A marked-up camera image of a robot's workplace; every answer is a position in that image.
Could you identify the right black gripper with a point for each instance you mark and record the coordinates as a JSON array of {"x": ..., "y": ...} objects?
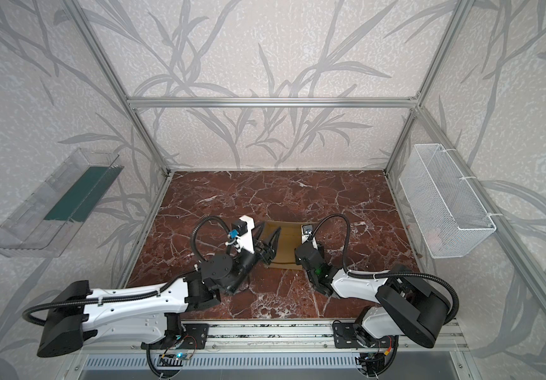
[{"x": 320, "y": 250}]

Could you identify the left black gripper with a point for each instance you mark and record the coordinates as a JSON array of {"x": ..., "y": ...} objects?
[{"x": 266, "y": 252}]

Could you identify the brown cardboard box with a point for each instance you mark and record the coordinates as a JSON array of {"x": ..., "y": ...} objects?
[{"x": 289, "y": 240}]

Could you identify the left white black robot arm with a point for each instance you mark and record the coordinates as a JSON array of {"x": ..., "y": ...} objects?
[{"x": 150, "y": 315}]

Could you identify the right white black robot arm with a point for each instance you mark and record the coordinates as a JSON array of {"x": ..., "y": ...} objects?
[{"x": 411, "y": 304}]

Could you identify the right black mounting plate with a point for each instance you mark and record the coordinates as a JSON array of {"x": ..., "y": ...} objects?
[{"x": 349, "y": 335}]

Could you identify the black mounting plate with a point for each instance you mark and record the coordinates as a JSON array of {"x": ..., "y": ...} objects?
[
  {"x": 349, "y": 335},
  {"x": 192, "y": 336}
]

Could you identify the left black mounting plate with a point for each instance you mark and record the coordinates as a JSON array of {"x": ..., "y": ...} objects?
[{"x": 192, "y": 336}]

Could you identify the pink item in basket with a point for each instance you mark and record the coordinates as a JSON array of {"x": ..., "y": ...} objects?
[{"x": 434, "y": 239}]

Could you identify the green circuit board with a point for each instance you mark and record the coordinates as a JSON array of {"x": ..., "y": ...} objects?
[{"x": 174, "y": 359}]

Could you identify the green mat in bin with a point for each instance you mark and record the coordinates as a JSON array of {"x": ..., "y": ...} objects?
[{"x": 79, "y": 201}]

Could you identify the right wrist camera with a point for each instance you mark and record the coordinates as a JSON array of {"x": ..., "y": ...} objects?
[{"x": 306, "y": 231}]

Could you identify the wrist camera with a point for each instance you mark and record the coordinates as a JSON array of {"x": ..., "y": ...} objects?
[
  {"x": 240, "y": 235},
  {"x": 306, "y": 231}
]

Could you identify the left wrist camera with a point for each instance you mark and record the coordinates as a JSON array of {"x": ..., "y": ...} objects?
[{"x": 240, "y": 235}]

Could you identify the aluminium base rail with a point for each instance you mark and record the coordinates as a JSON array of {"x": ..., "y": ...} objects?
[{"x": 257, "y": 336}]

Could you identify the white wire mesh basket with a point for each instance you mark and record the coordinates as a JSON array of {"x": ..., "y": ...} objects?
[{"x": 441, "y": 196}]

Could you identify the clear plastic wall bin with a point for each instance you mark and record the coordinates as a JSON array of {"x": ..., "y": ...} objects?
[{"x": 25, "y": 233}]

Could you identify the aluminium frame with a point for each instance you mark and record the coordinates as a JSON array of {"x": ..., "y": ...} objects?
[{"x": 523, "y": 261}]

